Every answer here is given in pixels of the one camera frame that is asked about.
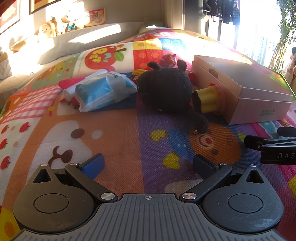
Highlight blue white cotton pad packet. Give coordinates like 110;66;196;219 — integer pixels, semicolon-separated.
74;72;138;112

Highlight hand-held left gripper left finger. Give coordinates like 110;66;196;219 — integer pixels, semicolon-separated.
32;153;117;202

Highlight hanging dark clothes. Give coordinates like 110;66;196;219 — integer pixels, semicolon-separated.
202;0;242;25

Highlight red printed card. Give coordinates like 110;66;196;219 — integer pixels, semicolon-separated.
84;9;106;28

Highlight brown plush toy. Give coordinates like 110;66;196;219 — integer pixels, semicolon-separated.
56;16;68;33

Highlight yellow-haired plush doll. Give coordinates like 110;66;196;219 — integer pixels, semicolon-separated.
37;22;57;42

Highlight grey pillow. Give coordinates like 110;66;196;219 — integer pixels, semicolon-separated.
37;22;145;65

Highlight colourful printed play mat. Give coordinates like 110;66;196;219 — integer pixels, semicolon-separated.
0;28;296;241

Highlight yellow cupcake toy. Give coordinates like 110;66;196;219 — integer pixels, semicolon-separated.
192;83;226;115

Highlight pink cardboard box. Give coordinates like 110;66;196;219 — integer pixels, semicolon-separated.
191;55;294;126

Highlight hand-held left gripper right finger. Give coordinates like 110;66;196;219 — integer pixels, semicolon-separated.
180;154;265;202

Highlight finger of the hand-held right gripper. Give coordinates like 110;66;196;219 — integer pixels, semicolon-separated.
277;126;296;138
244;134;296;151

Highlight small green white cushion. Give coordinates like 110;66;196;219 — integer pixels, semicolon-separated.
139;22;164;33

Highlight white rabbit plush toy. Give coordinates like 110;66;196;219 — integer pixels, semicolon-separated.
66;10;78;32

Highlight red framed wall picture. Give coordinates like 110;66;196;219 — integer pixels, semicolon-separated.
29;0;61;15
0;0;21;35

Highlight green bamboo plant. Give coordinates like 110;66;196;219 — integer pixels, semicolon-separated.
272;0;296;70

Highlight black plush toy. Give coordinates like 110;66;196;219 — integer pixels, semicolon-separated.
136;60;210;134

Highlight white rocket toy red tip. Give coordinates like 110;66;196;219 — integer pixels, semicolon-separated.
58;67;116;110

